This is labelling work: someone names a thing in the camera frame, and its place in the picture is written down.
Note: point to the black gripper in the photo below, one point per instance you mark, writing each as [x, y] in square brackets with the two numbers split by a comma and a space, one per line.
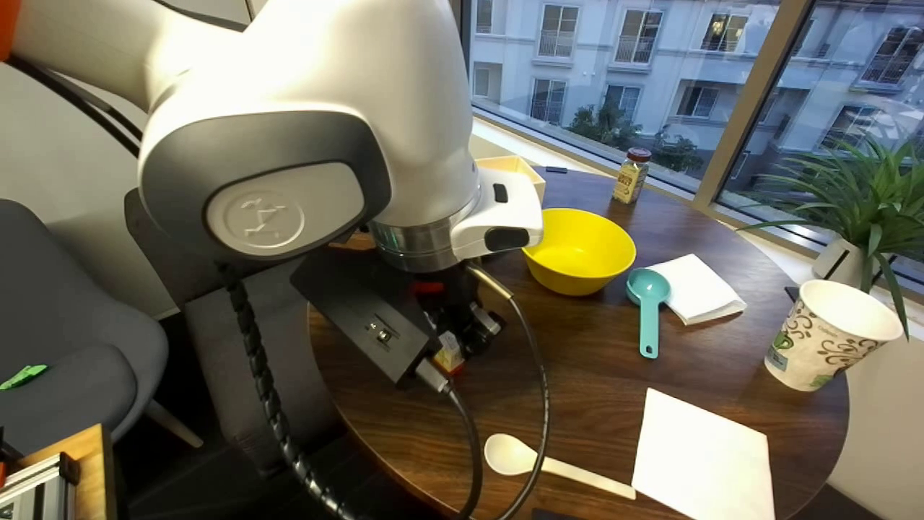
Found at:
[452, 313]

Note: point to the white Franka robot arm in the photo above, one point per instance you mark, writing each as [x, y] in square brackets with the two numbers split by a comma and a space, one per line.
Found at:
[319, 97]

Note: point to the yellow bowl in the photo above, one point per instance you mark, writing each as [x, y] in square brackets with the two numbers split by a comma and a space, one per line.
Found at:
[579, 274]

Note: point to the white plastic spoon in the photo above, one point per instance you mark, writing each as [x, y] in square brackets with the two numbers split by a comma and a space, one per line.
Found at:
[509, 455]

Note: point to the light wooden box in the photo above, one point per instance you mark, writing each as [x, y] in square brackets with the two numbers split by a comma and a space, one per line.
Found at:
[524, 178]

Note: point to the grey sofa chair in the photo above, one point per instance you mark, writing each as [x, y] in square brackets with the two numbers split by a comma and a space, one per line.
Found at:
[297, 404]

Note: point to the teal plastic spoon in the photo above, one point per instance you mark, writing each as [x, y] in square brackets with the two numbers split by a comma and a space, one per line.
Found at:
[649, 326]

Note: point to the small glass jar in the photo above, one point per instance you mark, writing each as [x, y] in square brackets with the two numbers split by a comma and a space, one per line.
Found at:
[631, 179]

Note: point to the folded white napkin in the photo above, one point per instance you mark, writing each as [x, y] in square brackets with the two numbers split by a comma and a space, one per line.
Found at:
[697, 290]

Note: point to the flat white napkin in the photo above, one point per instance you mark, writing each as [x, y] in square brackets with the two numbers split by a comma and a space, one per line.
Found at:
[703, 464]

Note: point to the printed paper cup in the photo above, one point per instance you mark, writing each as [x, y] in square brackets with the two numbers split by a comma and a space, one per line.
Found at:
[818, 348]

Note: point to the grey armchair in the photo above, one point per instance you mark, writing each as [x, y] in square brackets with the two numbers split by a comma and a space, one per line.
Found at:
[66, 319]

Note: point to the white plant pot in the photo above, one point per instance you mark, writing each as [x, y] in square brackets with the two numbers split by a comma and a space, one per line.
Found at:
[840, 264]

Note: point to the wooden board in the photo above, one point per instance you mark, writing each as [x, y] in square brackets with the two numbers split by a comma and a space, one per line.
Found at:
[91, 481]

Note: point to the green potted plant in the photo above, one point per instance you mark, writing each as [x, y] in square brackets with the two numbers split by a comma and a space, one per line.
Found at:
[867, 191]

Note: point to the small green object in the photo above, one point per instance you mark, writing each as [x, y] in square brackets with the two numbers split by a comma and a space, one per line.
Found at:
[24, 375]

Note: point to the aluminium extrusion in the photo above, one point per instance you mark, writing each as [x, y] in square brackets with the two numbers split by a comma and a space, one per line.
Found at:
[29, 491]

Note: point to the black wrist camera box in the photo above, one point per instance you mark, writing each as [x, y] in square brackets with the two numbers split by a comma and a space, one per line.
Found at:
[365, 319]

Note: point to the brown window frame post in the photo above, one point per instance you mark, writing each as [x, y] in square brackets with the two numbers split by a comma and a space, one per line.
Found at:
[750, 97]

